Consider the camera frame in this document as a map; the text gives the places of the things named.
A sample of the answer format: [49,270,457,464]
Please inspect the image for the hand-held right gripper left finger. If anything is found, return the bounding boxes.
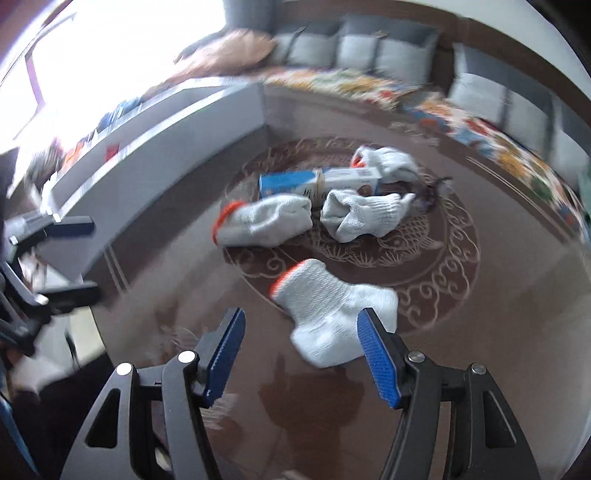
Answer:
[60,307,247,480]

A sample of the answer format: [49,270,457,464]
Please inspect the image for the white cardboard box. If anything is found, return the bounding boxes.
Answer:
[34,76,266,282]

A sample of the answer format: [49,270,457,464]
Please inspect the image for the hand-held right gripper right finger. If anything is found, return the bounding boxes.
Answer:
[356,308,541,480]

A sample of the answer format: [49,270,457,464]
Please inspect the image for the grey curtain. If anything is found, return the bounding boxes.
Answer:
[222,0,282,33]

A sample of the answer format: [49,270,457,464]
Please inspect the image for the blue white toothpaste box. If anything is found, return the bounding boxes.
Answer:
[259,167,384,201]

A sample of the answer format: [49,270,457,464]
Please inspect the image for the pink quilt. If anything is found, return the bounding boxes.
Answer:
[173,28,278,79]

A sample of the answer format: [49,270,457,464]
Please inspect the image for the white knit glove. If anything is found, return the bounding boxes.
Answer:
[350,145,421,183]
[211,194,314,247]
[320,188,416,244]
[269,258,400,369]

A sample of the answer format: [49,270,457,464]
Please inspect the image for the blue cloth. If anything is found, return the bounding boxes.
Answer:
[95,97,141,134]

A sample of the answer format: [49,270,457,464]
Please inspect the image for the orange container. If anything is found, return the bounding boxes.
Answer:
[65,143,88,171]

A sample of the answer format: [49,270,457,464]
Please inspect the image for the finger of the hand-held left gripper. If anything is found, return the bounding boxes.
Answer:
[18,282,102,324]
[7,213,95,250]

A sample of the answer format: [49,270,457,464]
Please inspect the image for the dark framed glasses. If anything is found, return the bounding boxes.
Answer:
[416,175,455,206]

